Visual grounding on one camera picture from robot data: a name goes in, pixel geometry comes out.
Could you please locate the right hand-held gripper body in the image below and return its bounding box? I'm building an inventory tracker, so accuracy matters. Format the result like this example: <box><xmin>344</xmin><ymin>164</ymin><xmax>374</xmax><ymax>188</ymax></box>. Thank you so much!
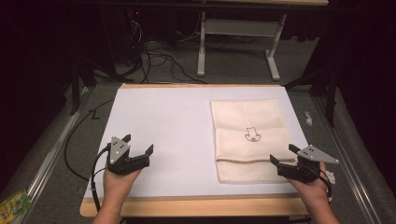
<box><xmin>276</xmin><ymin>145</ymin><xmax>340</xmax><ymax>184</ymax></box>

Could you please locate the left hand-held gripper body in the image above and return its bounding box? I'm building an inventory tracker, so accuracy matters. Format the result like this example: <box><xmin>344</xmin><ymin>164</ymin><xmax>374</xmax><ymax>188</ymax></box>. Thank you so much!
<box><xmin>106</xmin><ymin>135</ymin><xmax>150</xmax><ymax>176</ymax></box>

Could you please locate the cream towel with outline drawing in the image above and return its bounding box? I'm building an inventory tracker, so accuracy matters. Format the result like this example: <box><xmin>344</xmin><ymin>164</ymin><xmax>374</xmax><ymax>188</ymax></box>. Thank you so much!
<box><xmin>210</xmin><ymin>99</ymin><xmax>297</xmax><ymax>185</ymax></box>

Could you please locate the person's right hand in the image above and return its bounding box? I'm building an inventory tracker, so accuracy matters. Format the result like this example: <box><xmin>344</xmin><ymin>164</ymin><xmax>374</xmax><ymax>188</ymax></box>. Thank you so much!
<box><xmin>286</xmin><ymin>161</ymin><xmax>332</xmax><ymax>213</ymax></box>

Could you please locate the person's left hand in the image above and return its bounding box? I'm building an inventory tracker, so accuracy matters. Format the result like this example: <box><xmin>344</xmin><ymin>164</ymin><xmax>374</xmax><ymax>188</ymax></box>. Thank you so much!
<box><xmin>102</xmin><ymin>167</ymin><xmax>143</xmax><ymax>213</ymax></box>

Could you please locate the white table mat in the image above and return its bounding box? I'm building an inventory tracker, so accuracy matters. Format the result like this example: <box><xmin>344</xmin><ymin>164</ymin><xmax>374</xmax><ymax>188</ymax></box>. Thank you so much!
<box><xmin>84</xmin><ymin>86</ymin><xmax>309</xmax><ymax>199</ymax></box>

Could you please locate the black stand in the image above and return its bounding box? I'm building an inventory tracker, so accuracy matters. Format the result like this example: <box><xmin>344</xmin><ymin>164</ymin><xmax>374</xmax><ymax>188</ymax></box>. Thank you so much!
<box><xmin>282</xmin><ymin>67</ymin><xmax>340</xmax><ymax>128</ymax></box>
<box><xmin>68</xmin><ymin>57</ymin><xmax>98</xmax><ymax>117</ymax></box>

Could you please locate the wooden table board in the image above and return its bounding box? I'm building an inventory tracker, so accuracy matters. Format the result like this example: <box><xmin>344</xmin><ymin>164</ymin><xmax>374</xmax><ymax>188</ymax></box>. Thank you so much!
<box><xmin>79</xmin><ymin>82</ymin><xmax>310</xmax><ymax>218</ymax></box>

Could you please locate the green printed packet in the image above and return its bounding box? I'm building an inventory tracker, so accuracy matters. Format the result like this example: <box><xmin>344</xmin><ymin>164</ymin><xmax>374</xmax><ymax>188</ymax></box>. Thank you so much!
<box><xmin>0</xmin><ymin>188</ymin><xmax>34</xmax><ymax>222</ymax></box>

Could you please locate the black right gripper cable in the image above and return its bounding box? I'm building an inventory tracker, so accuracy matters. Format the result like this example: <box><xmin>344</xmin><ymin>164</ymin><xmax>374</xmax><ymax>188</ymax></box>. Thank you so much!
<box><xmin>317</xmin><ymin>169</ymin><xmax>333</xmax><ymax>202</ymax></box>

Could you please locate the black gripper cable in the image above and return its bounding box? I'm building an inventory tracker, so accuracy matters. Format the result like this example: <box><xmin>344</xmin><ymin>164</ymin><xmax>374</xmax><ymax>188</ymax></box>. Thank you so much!
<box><xmin>317</xmin><ymin>169</ymin><xmax>333</xmax><ymax>202</ymax></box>
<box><xmin>90</xmin><ymin>145</ymin><xmax>111</xmax><ymax>213</ymax></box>

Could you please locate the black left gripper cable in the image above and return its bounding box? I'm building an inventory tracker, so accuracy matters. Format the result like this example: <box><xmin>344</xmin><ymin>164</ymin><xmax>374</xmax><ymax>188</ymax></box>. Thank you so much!
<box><xmin>90</xmin><ymin>145</ymin><xmax>111</xmax><ymax>213</ymax></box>

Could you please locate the metal floor rail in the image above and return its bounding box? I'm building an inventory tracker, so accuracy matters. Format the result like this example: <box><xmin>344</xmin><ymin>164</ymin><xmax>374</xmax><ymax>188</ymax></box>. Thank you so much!
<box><xmin>312</xmin><ymin>95</ymin><xmax>381</xmax><ymax>224</ymax></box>
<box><xmin>17</xmin><ymin>86</ymin><xmax>92</xmax><ymax>224</ymax></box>

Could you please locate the long black floor cable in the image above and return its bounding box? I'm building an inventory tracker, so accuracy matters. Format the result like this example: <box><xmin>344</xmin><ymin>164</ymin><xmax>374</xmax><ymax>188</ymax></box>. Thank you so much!
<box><xmin>64</xmin><ymin>98</ymin><xmax>116</xmax><ymax>182</ymax></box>

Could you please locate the bundle of black floor cables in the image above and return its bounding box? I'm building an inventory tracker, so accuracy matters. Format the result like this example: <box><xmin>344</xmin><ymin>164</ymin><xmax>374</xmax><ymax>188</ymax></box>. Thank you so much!
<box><xmin>122</xmin><ymin>18</ymin><xmax>208</xmax><ymax>85</ymax></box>

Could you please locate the white metal desk frame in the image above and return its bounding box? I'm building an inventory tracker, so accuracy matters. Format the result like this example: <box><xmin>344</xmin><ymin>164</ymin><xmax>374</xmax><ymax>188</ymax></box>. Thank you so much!
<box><xmin>196</xmin><ymin>10</ymin><xmax>288</xmax><ymax>82</ymax></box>

